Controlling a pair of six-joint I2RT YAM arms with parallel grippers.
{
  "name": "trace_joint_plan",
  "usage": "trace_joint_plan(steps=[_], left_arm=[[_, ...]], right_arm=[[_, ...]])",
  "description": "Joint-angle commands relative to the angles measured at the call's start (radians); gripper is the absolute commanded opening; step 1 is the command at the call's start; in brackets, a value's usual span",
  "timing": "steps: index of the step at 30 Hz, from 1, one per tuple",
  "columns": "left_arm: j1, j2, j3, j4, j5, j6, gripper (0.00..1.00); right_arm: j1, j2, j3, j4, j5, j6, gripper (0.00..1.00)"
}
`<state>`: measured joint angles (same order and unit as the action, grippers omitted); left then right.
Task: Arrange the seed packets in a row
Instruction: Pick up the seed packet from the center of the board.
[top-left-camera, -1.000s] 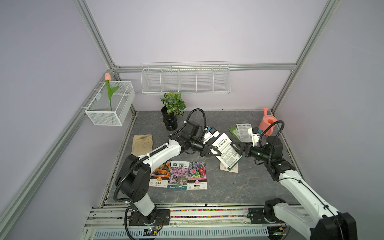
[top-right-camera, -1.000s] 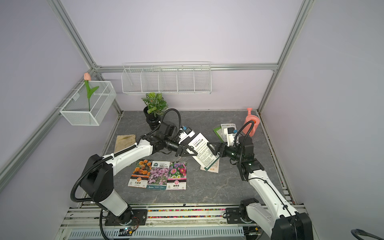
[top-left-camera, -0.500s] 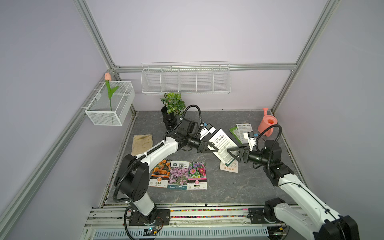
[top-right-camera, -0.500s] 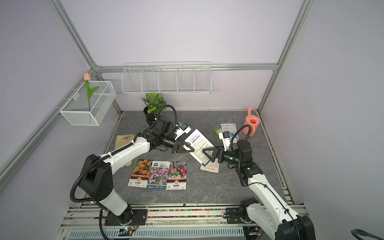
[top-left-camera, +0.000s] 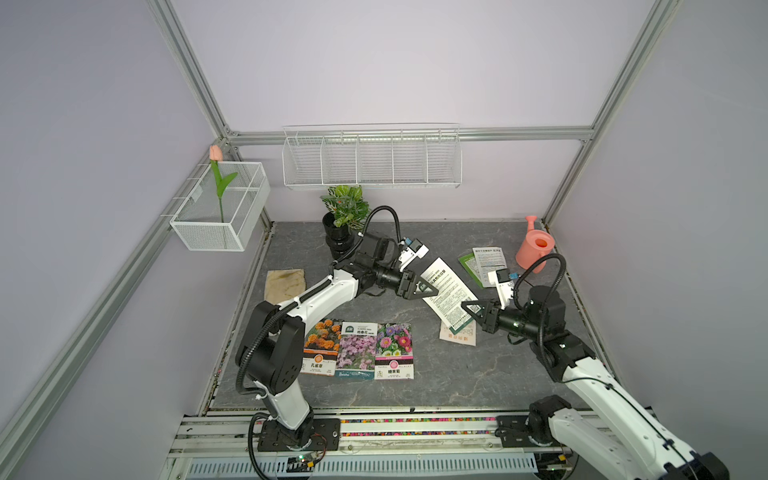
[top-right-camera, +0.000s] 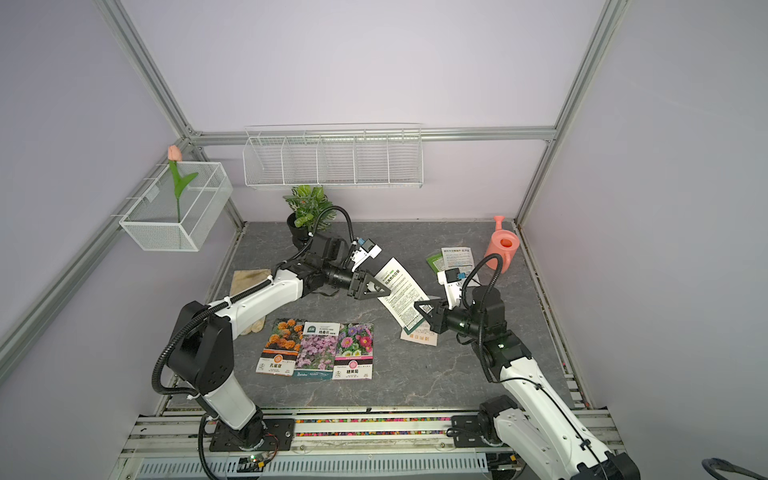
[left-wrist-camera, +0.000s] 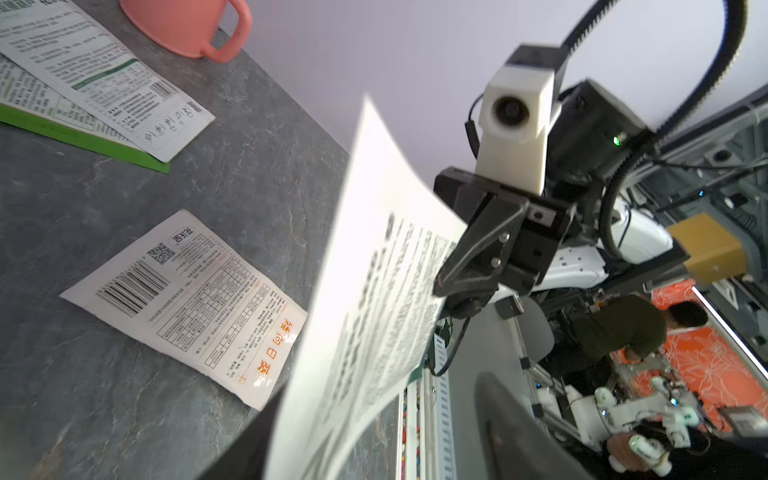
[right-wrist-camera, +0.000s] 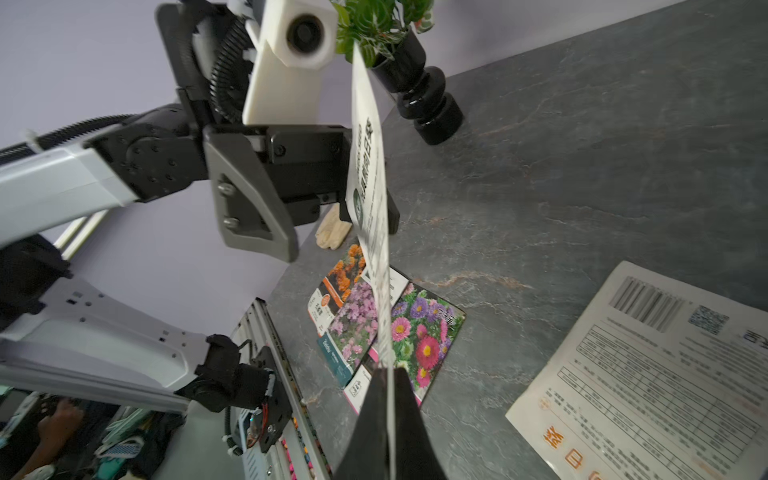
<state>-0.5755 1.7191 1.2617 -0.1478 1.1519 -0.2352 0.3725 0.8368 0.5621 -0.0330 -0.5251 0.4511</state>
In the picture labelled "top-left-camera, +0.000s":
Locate aluminium front rail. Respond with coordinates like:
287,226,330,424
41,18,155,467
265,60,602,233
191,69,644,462
165,407,586,468

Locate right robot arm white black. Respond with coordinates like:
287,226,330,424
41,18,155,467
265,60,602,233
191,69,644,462
461,253,730,479

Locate white orange-print seed packet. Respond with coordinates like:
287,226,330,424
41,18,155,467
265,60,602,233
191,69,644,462
439,321,476,346

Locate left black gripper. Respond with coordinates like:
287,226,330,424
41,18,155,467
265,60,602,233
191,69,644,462
373,262,437,301

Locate purple flower seed packet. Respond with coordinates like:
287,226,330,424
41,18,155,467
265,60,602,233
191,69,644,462
335,321,379,380

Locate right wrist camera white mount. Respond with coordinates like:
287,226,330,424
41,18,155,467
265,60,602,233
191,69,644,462
487,268,515,310

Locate white mesh wall basket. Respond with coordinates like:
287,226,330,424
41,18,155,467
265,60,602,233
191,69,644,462
170,161,270,252

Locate pink watering can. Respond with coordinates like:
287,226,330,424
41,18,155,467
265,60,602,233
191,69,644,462
515,215,555,269

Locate white wire wall shelf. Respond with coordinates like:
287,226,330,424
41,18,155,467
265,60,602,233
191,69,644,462
282,123,463,189

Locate pink artificial tulip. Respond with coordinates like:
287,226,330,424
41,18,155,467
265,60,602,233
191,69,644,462
209,145,238,222

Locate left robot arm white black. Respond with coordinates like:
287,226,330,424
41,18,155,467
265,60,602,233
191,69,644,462
235,205,438,438

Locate green seed packet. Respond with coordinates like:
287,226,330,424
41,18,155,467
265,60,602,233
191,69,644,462
458,251,483,288

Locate beige work glove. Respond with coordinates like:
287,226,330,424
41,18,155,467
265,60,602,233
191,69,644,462
264,269,306,305

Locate orange marigold seed packet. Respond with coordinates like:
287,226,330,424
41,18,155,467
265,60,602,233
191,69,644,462
301,319,342,377

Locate white text seed packet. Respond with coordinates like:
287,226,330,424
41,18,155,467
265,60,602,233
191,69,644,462
472,247,507,288

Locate pink chrysanthemum seed packet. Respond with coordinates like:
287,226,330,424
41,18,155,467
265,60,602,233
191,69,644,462
374,323,415,380

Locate green potted plant black pot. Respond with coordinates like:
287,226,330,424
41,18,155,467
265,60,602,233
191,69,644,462
321,185,370,260

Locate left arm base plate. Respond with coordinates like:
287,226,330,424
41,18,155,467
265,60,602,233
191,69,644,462
256,418,341,452

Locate sunflower seed packet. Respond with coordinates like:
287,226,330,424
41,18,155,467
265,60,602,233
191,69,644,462
422,258,477,334

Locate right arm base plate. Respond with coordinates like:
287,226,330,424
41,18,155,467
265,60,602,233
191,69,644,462
494,414,536,448

